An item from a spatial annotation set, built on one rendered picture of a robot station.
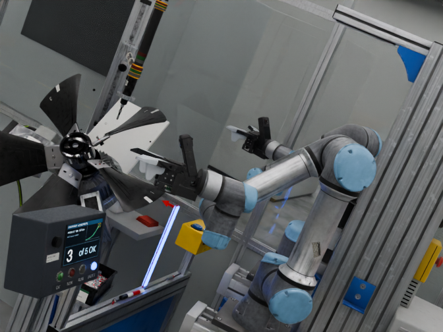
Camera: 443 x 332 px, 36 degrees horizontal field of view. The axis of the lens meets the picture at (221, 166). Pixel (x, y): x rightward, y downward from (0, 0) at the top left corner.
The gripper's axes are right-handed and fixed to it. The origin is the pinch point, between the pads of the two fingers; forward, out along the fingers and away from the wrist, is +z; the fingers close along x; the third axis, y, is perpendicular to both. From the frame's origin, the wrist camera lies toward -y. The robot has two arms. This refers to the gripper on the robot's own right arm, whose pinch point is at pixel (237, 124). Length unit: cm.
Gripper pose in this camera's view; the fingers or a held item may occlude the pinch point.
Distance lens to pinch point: 295.1
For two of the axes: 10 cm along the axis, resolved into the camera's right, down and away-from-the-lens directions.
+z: -7.0, -4.2, 5.8
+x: 6.5, -0.4, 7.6
